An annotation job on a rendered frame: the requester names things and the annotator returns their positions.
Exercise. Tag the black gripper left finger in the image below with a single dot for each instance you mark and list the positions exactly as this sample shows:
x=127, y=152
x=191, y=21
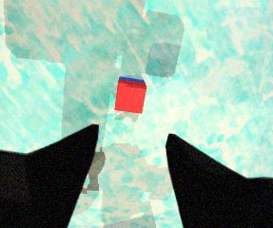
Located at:
x=46, y=183

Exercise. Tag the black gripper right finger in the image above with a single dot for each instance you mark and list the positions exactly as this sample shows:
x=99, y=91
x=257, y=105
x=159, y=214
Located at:
x=211, y=195

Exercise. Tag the red block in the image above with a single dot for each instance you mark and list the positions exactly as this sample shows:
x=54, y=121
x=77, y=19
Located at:
x=130, y=96

